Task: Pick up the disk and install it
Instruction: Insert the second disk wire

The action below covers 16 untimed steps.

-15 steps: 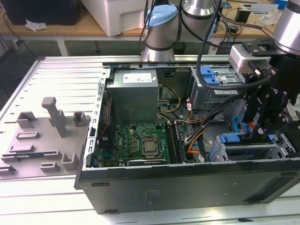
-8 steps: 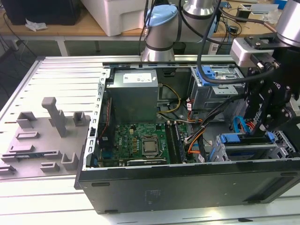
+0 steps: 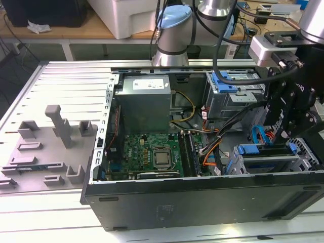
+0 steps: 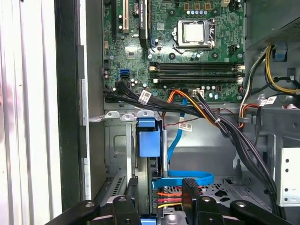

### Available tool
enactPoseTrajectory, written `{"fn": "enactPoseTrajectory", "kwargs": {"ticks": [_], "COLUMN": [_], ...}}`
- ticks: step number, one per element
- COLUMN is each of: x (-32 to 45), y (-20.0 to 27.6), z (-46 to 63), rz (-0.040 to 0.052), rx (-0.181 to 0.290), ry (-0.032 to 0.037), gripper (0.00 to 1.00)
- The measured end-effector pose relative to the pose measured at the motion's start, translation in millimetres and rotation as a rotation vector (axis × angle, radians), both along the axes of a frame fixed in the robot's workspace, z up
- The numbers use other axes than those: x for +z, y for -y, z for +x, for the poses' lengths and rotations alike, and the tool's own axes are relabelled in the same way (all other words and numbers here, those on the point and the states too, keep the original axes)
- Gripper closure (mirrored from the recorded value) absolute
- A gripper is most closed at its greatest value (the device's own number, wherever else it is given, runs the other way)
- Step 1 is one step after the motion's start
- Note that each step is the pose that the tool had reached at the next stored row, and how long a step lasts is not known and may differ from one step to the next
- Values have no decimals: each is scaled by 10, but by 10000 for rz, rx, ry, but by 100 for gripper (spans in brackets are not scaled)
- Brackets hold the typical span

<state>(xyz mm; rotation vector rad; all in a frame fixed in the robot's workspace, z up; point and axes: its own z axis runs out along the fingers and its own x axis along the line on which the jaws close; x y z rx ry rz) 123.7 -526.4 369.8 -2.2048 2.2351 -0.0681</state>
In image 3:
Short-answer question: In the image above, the orange flat wire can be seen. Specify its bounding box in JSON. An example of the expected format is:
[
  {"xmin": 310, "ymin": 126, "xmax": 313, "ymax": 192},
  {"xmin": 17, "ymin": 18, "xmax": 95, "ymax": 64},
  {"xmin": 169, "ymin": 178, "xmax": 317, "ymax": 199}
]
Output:
[{"xmin": 202, "ymin": 156, "xmax": 217, "ymax": 167}]

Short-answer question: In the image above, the metal optical drive cage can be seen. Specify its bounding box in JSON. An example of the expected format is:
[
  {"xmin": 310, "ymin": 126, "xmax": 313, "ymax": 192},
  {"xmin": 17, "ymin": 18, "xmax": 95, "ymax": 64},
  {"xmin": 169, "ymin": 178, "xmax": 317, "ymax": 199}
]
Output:
[{"xmin": 204, "ymin": 71, "xmax": 266, "ymax": 122}]

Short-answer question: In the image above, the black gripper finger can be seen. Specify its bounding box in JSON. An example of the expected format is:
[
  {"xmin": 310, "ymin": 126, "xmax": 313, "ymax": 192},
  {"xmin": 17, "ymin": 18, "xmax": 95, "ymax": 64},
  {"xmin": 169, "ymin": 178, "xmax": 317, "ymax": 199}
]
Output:
[
  {"xmin": 263, "ymin": 80, "xmax": 296, "ymax": 127},
  {"xmin": 274, "ymin": 109, "xmax": 321, "ymax": 145}
]

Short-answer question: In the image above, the blue data wire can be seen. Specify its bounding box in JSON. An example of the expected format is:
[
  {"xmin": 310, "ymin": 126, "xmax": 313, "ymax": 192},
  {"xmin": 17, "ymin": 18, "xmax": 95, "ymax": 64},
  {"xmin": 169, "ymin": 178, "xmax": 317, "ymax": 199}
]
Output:
[{"xmin": 252, "ymin": 125, "xmax": 274, "ymax": 146}]

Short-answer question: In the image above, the silver CPU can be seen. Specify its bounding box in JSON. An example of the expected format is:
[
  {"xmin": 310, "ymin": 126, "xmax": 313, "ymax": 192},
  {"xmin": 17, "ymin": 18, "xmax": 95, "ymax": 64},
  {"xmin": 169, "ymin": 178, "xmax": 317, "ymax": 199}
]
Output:
[{"xmin": 154, "ymin": 151, "xmax": 170, "ymax": 166}]

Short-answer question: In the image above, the black PC case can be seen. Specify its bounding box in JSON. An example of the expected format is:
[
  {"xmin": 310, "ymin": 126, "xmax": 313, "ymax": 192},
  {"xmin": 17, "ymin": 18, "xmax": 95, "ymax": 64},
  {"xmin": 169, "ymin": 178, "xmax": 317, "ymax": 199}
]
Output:
[{"xmin": 79, "ymin": 64, "xmax": 324, "ymax": 232}]

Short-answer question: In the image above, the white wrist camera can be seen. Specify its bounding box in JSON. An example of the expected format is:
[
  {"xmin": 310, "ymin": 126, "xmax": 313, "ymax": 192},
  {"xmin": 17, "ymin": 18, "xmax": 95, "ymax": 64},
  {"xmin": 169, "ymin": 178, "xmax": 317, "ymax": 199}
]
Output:
[{"xmin": 248, "ymin": 36, "xmax": 298, "ymax": 67}]

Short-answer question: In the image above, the pale grey flat box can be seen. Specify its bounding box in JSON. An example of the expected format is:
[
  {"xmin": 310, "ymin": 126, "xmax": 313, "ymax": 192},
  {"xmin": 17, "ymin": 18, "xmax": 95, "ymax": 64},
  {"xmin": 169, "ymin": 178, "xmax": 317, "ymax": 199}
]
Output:
[{"xmin": 272, "ymin": 4, "xmax": 302, "ymax": 16}]

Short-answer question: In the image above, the RAM stick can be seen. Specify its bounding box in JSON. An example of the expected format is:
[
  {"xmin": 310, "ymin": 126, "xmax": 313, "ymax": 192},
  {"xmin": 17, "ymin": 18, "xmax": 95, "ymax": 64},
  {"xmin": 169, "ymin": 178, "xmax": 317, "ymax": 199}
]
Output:
[
  {"xmin": 16, "ymin": 166, "xmax": 50, "ymax": 171},
  {"xmin": 186, "ymin": 131, "xmax": 203, "ymax": 177},
  {"xmin": 178, "ymin": 131, "xmax": 192, "ymax": 178}
]

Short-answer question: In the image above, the thick black camera cable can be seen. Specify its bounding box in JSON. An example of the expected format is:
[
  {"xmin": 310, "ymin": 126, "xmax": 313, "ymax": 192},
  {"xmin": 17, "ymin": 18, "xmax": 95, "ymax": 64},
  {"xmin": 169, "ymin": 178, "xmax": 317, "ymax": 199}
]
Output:
[{"xmin": 212, "ymin": 0, "xmax": 304, "ymax": 86}]

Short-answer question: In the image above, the blue plastic drive latch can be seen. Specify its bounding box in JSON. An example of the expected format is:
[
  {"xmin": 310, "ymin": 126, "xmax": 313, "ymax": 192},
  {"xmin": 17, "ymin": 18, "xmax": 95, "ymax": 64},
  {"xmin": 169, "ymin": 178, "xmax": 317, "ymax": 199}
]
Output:
[{"xmin": 212, "ymin": 72, "xmax": 238, "ymax": 93}]

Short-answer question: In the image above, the black case fan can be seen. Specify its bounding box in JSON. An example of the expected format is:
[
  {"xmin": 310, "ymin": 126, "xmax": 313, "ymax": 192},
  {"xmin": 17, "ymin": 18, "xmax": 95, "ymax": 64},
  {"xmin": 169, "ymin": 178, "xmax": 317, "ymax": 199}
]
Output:
[{"xmin": 105, "ymin": 106, "xmax": 125, "ymax": 163}]

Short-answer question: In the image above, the orange red power wire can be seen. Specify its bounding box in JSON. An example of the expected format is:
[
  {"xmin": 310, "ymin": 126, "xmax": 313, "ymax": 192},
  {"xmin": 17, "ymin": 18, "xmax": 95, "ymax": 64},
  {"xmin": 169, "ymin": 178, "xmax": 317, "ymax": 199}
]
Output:
[{"xmin": 265, "ymin": 128, "xmax": 276, "ymax": 143}]

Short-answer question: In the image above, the green motherboard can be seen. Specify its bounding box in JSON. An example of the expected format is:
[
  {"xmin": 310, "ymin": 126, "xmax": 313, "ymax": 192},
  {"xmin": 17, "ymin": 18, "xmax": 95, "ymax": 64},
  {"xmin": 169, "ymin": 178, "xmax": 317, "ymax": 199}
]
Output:
[{"xmin": 108, "ymin": 133, "xmax": 211, "ymax": 180}]

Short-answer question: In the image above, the black cable with silver plug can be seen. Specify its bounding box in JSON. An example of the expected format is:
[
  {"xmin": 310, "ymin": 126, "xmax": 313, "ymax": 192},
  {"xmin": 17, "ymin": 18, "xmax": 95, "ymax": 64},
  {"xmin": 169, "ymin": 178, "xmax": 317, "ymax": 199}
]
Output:
[{"xmin": 150, "ymin": 0, "xmax": 175, "ymax": 60}]

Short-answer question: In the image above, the large white box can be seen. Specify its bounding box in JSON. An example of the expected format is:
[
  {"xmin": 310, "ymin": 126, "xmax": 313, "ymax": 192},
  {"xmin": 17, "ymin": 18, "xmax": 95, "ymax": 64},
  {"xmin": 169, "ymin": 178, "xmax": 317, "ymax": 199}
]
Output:
[{"xmin": 88, "ymin": 0, "xmax": 163, "ymax": 40}]

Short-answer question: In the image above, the metal disk bay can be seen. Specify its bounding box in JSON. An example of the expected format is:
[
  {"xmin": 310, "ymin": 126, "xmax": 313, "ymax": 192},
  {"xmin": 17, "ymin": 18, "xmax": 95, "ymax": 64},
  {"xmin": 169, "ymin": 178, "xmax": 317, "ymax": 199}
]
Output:
[{"xmin": 225, "ymin": 143, "xmax": 319, "ymax": 175}]

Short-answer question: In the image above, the small black cube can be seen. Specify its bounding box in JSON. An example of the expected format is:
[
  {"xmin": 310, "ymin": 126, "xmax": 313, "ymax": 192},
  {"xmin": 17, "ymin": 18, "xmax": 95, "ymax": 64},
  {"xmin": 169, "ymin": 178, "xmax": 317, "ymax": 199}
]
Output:
[{"xmin": 254, "ymin": 9, "xmax": 270, "ymax": 25}]

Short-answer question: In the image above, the black sleeved cable bundle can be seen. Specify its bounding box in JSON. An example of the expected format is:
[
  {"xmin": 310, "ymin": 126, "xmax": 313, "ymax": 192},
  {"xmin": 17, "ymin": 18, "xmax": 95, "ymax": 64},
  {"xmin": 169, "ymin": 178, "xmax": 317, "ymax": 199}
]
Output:
[{"xmin": 199, "ymin": 101, "xmax": 266, "ymax": 155}]

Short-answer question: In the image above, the black graphics card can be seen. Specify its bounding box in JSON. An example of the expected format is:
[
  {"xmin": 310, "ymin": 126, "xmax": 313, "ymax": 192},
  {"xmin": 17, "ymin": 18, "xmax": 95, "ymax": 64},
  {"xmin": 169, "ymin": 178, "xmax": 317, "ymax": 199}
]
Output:
[{"xmin": 108, "ymin": 171, "xmax": 182, "ymax": 181}]

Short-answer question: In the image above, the grey power supply unit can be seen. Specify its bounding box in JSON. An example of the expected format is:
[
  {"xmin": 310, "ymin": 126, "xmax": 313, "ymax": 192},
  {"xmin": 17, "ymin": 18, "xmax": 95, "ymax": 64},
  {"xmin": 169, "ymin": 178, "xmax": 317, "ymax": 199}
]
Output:
[{"xmin": 115, "ymin": 74, "xmax": 173, "ymax": 135}]

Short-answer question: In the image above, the hard disk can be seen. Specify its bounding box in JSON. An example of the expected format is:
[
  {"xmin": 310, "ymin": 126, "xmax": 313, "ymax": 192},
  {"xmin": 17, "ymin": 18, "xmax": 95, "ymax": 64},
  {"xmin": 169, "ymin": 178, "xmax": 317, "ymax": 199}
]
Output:
[{"xmin": 226, "ymin": 143, "xmax": 298, "ymax": 176}]

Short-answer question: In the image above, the CPU socket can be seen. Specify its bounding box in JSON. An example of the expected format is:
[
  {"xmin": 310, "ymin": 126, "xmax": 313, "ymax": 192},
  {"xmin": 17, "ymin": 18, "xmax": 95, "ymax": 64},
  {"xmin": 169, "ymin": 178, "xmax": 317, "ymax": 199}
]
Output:
[{"xmin": 150, "ymin": 147, "xmax": 174, "ymax": 171}]

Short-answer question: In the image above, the grey parts rack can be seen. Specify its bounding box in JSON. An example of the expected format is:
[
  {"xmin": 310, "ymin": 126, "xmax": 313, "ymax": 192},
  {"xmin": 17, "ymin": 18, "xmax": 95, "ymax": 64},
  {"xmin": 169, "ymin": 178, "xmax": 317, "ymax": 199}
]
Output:
[{"xmin": 0, "ymin": 103, "xmax": 99, "ymax": 195}]

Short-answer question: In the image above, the crumpled white paper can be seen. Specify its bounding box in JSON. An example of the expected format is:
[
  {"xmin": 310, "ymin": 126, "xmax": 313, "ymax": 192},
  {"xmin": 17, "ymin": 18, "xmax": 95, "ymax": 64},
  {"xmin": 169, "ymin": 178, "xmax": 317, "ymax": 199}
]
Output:
[{"xmin": 27, "ymin": 20, "xmax": 53, "ymax": 35}]

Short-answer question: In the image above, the large black box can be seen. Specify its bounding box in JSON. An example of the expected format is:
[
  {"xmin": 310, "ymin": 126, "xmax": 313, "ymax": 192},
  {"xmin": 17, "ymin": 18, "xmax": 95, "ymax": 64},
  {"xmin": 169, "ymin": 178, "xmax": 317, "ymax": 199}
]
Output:
[{"xmin": 4, "ymin": 0, "xmax": 88, "ymax": 28}]

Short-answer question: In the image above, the orange yellow wire bundle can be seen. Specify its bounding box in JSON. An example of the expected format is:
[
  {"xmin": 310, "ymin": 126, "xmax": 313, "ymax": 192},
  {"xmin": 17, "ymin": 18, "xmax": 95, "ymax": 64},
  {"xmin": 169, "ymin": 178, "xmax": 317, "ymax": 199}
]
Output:
[{"xmin": 199, "ymin": 138, "xmax": 223, "ymax": 156}]

